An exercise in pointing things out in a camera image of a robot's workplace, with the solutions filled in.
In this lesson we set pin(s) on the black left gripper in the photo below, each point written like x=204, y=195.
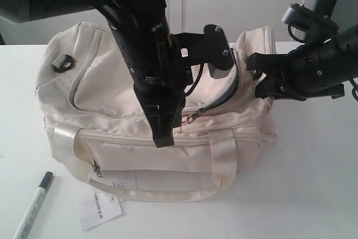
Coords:
x=142, y=34

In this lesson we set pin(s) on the white paper hang tag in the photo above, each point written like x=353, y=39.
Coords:
x=95, y=208

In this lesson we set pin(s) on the white marker black cap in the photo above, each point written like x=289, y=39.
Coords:
x=28, y=220

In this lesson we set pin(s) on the cream fabric duffel bag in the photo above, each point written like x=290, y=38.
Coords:
x=97, y=129

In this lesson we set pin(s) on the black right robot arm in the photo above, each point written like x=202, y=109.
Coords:
x=324, y=60

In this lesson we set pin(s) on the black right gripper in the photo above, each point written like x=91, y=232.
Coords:
x=313, y=70

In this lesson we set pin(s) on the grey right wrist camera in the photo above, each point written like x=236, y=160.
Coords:
x=315, y=26

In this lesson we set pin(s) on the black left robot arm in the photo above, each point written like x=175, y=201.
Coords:
x=19, y=11

